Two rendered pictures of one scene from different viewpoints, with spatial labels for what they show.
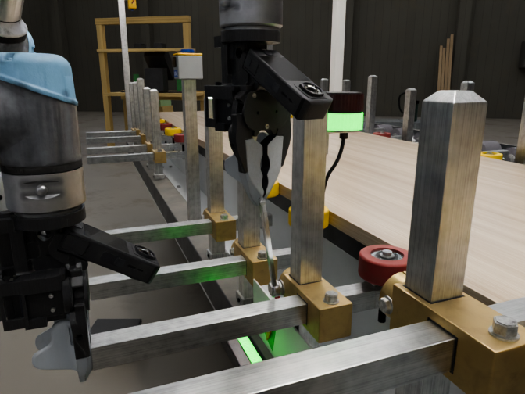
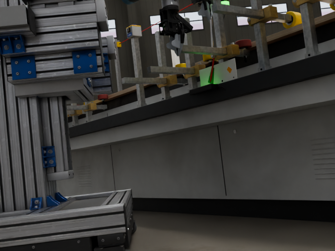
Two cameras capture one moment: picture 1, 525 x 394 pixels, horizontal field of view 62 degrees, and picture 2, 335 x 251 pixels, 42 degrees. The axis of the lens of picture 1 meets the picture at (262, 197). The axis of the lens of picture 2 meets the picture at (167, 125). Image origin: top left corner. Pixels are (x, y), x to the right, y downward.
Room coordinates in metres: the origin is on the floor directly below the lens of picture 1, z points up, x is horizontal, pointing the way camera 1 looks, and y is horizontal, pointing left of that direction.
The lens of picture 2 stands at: (-1.38, 0.80, 0.37)
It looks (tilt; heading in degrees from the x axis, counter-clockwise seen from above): 4 degrees up; 345
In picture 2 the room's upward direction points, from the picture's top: 6 degrees counter-clockwise
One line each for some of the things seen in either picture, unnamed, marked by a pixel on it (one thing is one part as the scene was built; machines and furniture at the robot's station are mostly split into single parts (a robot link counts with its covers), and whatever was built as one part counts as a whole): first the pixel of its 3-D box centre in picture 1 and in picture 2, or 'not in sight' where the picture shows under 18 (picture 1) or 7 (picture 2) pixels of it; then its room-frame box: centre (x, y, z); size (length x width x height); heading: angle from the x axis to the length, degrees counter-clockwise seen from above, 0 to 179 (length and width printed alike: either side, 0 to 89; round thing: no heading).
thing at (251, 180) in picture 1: (240, 170); (203, 12); (0.55, 0.03, 1.04); 0.06 x 0.03 x 0.09; 41
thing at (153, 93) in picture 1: (156, 143); (87, 101); (1.99, 0.48, 0.86); 0.04 x 0.04 x 0.48; 21
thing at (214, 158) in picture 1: (215, 192); (163, 70); (1.06, 0.12, 0.88); 0.04 x 0.04 x 0.48; 21
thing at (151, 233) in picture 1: (186, 229); (156, 81); (0.99, 0.18, 0.80); 0.44 x 0.03 x 0.04; 111
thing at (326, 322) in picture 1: (313, 299); (226, 53); (0.57, -0.07, 0.84); 0.14 x 0.06 x 0.05; 21
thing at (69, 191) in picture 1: (45, 190); (170, 4); (0.44, 0.22, 1.04); 0.08 x 0.08 x 0.05
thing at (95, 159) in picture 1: (139, 157); (80, 107); (1.92, 0.55, 0.81); 0.44 x 0.03 x 0.04; 111
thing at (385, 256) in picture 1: (384, 286); (244, 51); (0.60, -0.18, 0.85); 0.08 x 0.08 x 0.11
